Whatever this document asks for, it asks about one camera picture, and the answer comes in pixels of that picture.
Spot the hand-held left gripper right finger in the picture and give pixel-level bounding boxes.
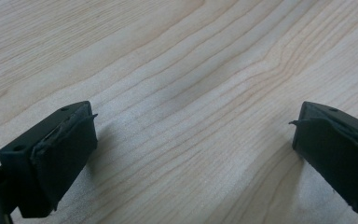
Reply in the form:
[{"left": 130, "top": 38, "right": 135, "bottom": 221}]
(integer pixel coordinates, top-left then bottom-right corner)
[{"left": 288, "top": 101, "right": 358, "bottom": 219}]

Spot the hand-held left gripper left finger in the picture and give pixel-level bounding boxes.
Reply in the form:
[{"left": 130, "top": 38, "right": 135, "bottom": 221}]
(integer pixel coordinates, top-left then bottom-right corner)
[{"left": 0, "top": 100, "right": 99, "bottom": 219}]

